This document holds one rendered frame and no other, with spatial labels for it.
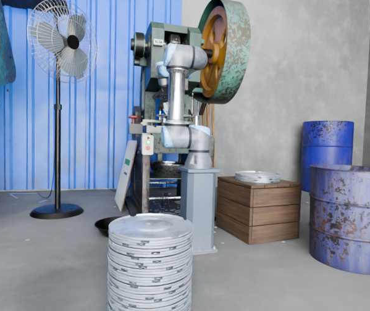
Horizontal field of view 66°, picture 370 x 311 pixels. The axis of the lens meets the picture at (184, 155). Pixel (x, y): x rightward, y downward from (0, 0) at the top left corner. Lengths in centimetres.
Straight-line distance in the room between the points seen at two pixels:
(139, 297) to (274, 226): 109
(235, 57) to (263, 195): 101
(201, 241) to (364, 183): 83
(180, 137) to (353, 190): 86
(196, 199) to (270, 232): 56
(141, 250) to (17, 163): 274
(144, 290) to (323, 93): 409
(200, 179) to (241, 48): 108
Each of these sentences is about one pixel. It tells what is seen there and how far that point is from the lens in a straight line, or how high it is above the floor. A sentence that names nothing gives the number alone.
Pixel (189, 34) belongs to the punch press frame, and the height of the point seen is 142.
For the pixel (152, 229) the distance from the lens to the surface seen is 97.
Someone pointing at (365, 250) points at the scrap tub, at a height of 12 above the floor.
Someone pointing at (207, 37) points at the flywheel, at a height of 153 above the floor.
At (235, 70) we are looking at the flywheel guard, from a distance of 219.
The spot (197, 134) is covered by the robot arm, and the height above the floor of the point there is 63.
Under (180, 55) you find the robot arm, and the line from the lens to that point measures 151.
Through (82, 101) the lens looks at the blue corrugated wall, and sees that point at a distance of 341.
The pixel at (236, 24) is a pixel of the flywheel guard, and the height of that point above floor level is 143.
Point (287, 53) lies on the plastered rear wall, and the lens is 436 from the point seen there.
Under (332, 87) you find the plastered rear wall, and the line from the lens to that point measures 475.
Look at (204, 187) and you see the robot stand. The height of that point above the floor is 35.
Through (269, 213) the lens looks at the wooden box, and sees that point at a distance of 179.
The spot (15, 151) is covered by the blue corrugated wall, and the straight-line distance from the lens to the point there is 350.
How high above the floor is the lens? 60
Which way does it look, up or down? 3 degrees down
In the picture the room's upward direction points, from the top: 2 degrees clockwise
